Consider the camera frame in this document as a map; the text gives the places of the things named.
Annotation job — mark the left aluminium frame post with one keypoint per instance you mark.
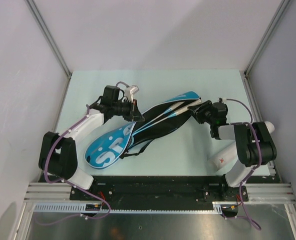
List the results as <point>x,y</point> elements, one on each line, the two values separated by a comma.
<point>41,23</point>

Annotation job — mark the aluminium frame post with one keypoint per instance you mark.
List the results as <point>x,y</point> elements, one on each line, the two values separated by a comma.
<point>41,23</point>
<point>275,21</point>

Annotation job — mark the white shuttlecock tube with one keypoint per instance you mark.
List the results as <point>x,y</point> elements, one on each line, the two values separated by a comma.
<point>251,145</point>

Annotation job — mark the right aluminium frame post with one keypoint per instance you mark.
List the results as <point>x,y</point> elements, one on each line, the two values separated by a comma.
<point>275,21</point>

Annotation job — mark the blue racket bag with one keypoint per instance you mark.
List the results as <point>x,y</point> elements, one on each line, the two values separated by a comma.
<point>133,138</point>

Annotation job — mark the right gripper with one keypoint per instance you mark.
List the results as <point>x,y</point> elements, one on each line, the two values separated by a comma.
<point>206,105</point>

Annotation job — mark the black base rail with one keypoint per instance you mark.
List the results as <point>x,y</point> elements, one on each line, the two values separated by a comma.
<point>158,193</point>

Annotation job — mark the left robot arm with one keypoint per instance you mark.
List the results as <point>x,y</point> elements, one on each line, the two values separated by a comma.
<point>58,156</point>

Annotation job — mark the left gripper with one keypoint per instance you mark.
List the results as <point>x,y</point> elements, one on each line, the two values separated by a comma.
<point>134,114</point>

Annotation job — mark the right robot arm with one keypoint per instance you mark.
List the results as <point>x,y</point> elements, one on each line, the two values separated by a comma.
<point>238,174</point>

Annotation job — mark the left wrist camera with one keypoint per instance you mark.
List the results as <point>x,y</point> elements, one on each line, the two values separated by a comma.
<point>130,91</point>

